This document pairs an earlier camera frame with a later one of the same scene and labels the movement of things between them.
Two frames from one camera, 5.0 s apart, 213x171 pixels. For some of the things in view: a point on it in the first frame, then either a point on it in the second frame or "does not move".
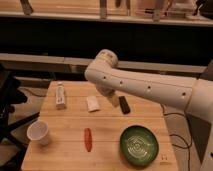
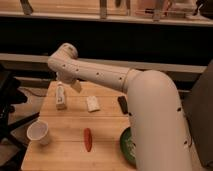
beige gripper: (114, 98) to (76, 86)
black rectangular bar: (124, 105) does not move
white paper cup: (37, 130) does not move
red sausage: (88, 139) does not move
